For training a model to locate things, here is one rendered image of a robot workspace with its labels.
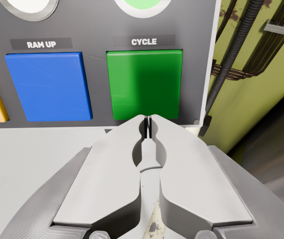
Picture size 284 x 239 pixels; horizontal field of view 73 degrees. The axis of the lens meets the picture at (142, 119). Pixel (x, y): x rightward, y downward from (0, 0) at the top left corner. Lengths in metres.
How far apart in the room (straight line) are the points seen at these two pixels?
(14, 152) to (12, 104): 1.27
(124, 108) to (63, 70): 0.07
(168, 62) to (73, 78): 0.10
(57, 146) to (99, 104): 1.19
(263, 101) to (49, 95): 0.54
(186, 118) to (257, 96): 0.40
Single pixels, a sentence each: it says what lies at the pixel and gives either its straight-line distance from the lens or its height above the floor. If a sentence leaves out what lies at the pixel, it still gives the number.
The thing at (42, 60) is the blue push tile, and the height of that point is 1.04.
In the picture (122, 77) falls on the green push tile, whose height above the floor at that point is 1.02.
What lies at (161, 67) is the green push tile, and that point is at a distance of 0.20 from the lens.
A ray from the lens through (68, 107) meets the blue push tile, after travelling 0.23.
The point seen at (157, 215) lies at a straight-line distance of 0.53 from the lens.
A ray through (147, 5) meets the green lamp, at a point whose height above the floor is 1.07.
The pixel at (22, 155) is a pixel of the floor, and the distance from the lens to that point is 1.48.
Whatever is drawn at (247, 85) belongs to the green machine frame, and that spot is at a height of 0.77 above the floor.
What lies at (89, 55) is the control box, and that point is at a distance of 0.21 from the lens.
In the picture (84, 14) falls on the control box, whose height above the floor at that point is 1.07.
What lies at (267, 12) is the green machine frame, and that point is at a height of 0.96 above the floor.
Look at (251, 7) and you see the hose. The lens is 0.45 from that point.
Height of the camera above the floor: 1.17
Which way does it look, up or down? 59 degrees down
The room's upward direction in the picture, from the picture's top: 3 degrees counter-clockwise
